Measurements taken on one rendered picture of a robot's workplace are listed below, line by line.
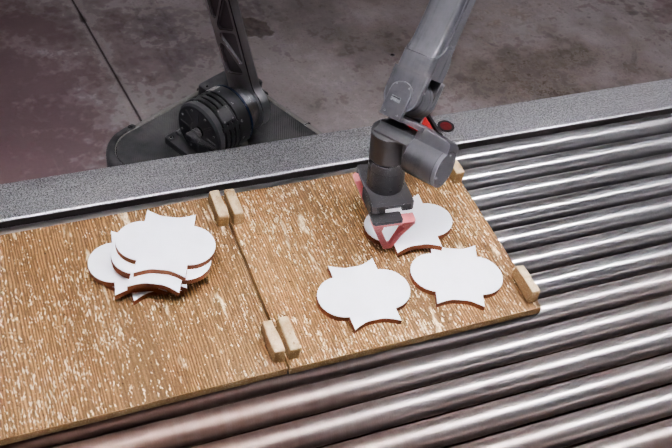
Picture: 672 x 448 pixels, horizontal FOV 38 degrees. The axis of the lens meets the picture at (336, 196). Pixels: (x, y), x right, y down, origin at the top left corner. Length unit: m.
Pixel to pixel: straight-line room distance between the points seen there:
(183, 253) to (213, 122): 1.14
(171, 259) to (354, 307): 0.28
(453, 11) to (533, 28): 2.44
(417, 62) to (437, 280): 0.34
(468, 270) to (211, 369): 0.43
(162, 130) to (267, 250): 1.28
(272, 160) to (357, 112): 1.58
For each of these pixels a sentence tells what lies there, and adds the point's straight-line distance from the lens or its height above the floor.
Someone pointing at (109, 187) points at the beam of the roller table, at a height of 0.92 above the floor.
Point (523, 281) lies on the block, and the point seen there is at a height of 0.96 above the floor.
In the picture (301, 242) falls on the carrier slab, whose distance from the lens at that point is 1.54.
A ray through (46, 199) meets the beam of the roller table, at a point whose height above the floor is 0.91.
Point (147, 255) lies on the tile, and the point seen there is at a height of 0.99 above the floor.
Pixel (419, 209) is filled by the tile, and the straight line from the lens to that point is 1.60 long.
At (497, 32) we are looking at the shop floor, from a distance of 3.78.
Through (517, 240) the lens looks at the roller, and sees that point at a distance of 1.66.
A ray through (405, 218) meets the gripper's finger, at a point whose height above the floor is 1.02.
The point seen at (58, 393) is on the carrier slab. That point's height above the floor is 0.94.
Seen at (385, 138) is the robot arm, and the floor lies 1.14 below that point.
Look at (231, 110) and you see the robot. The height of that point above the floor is 0.40.
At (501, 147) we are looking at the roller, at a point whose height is 0.92.
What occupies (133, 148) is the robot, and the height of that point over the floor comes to 0.24.
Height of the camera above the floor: 2.07
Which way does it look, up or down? 44 degrees down
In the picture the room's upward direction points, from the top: 10 degrees clockwise
